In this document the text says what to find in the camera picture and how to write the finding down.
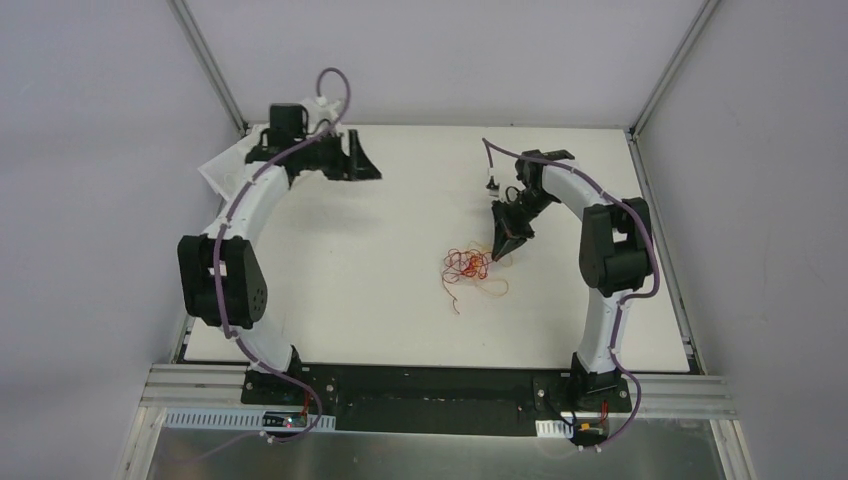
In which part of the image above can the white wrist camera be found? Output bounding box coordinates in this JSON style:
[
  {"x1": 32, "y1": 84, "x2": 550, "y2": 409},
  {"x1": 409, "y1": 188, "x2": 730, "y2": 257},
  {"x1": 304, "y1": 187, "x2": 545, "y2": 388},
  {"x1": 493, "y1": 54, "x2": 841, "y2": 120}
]
[
  {"x1": 485, "y1": 174, "x2": 501, "y2": 199},
  {"x1": 300, "y1": 96, "x2": 345, "y2": 136}
]

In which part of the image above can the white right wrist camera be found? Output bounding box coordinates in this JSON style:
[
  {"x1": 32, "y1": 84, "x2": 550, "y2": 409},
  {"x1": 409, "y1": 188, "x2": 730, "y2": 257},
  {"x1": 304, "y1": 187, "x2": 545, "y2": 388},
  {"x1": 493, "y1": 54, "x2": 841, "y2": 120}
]
[{"x1": 485, "y1": 174, "x2": 501, "y2": 199}]

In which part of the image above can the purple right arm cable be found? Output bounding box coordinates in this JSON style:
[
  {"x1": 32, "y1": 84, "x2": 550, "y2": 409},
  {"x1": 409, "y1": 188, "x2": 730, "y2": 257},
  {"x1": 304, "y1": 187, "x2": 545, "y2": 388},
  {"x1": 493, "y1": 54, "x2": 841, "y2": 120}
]
[{"x1": 481, "y1": 137, "x2": 662, "y2": 458}]

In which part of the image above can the left controller board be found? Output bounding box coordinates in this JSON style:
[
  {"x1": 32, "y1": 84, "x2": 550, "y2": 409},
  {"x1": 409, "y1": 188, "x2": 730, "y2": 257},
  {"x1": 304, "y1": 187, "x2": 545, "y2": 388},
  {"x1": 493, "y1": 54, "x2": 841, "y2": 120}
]
[{"x1": 262, "y1": 411, "x2": 309, "y2": 429}]

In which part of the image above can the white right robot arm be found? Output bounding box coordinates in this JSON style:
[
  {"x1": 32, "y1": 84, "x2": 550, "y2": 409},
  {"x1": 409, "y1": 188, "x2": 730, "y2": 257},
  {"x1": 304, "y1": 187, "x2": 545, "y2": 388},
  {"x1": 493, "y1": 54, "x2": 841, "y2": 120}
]
[{"x1": 491, "y1": 150, "x2": 656, "y2": 411}]

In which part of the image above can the controller board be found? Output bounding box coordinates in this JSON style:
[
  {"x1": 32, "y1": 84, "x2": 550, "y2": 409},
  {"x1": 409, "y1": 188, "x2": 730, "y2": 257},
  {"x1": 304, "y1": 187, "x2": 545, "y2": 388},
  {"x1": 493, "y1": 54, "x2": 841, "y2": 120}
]
[
  {"x1": 571, "y1": 422, "x2": 608, "y2": 445},
  {"x1": 262, "y1": 411, "x2": 309, "y2": 429}
]

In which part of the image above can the aluminium frame rail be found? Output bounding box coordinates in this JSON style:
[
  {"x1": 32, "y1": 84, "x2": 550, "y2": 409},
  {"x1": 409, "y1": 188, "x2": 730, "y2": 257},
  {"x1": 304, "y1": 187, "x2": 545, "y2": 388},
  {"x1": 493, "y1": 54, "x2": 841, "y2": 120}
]
[{"x1": 117, "y1": 364, "x2": 756, "y2": 479}]

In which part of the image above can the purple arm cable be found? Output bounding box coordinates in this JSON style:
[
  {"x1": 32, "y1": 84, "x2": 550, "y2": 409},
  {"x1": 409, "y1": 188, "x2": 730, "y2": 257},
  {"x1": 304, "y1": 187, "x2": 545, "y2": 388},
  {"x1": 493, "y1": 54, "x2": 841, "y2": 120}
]
[
  {"x1": 481, "y1": 137, "x2": 662, "y2": 458},
  {"x1": 165, "y1": 67, "x2": 352, "y2": 462}
]

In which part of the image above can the orange thin cable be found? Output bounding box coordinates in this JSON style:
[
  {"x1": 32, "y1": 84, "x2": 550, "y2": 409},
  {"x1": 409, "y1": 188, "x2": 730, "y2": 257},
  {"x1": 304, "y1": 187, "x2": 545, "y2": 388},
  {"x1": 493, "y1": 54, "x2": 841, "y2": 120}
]
[{"x1": 457, "y1": 239, "x2": 515, "y2": 298}]

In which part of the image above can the right controller board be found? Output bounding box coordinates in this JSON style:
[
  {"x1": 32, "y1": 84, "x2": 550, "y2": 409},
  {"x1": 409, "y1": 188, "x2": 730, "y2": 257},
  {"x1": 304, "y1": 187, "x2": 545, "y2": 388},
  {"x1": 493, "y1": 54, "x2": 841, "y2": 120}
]
[{"x1": 571, "y1": 422, "x2": 608, "y2": 445}]

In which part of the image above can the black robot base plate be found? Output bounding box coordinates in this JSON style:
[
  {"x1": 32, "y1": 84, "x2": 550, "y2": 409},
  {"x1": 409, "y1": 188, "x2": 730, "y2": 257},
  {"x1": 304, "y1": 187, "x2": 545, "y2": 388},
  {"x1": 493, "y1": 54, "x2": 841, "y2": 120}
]
[{"x1": 240, "y1": 363, "x2": 635, "y2": 437}]

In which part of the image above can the white divided plastic tray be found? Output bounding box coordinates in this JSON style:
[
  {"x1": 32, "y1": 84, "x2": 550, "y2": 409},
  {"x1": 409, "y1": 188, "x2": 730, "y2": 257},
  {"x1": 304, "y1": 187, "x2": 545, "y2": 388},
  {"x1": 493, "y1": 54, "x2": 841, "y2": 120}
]
[{"x1": 198, "y1": 122, "x2": 270, "y2": 200}]

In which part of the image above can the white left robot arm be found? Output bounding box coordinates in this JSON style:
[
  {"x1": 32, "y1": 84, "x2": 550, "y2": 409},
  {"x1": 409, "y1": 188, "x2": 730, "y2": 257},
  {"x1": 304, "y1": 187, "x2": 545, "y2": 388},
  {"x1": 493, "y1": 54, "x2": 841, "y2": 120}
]
[{"x1": 177, "y1": 98, "x2": 382, "y2": 405}]

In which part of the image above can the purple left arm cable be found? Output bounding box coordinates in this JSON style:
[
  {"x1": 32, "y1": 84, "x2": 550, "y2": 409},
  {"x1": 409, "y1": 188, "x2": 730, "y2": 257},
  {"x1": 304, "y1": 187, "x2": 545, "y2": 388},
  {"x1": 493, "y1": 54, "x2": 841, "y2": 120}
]
[{"x1": 165, "y1": 67, "x2": 352, "y2": 462}]

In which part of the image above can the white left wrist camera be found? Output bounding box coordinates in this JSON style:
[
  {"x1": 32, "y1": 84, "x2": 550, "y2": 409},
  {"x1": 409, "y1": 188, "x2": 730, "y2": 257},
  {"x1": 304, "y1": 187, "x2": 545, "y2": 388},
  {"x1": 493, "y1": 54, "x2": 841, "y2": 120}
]
[{"x1": 300, "y1": 96, "x2": 345, "y2": 136}]

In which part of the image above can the red thin cable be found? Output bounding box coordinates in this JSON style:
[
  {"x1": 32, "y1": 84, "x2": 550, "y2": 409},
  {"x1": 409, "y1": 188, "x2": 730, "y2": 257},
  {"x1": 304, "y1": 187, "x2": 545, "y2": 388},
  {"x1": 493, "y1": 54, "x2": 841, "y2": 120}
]
[{"x1": 441, "y1": 247, "x2": 495, "y2": 317}]

